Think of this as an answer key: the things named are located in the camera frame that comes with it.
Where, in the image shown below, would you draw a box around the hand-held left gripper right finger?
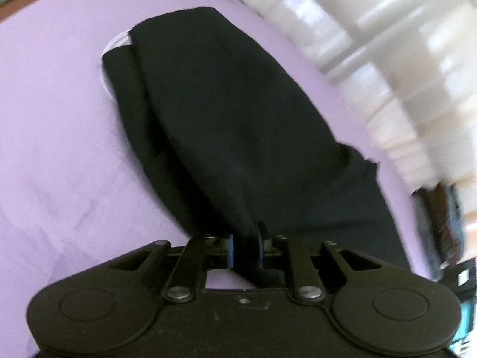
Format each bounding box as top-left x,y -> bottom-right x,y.
256,221 -> 383,303

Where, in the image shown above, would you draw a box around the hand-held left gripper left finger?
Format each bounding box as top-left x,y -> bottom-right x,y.
108,233 -> 235,303

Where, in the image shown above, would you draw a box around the black pants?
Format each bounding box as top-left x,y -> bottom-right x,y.
101,7 -> 410,288

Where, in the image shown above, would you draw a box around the dark blurred object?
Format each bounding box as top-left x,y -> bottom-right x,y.
411,183 -> 477,280

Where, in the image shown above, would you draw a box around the purple mat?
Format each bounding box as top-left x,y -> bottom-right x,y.
0,0 -> 445,358

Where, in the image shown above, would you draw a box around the white blurred furniture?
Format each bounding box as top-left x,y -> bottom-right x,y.
203,0 -> 477,209

